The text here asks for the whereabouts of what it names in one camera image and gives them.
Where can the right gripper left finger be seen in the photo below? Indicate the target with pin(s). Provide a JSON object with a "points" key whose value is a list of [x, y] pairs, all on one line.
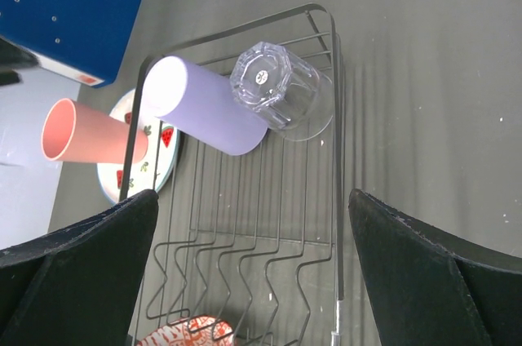
{"points": [[78, 285]]}

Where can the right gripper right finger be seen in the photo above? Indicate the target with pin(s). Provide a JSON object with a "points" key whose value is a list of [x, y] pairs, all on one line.
{"points": [[430, 287]]}

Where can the white watermelon pattern plate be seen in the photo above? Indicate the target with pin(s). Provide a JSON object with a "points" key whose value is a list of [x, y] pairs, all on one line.
{"points": [[155, 168]]}

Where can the pink plastic cup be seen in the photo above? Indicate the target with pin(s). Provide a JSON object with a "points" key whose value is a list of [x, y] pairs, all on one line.
{"points": [[73, 132]]}

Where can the purple plastic cup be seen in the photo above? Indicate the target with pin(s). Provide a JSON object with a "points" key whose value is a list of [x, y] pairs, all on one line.
{"points": [[200, 103]]}

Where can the clear glass tumbler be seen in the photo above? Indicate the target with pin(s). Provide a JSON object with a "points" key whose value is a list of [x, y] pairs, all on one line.
{"points": [[294, 98]]}

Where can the blue patterned bowl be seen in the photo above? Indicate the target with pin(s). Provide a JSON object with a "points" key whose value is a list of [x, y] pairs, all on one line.
{"points": [[200, 330]]}

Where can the blue lever arch binder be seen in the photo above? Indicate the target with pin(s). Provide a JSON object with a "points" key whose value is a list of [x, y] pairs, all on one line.
{"points": [[84, 40]]}

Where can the black wire dish rack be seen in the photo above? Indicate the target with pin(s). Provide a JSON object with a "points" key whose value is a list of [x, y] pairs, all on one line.
{"points": [[256, 240]]}

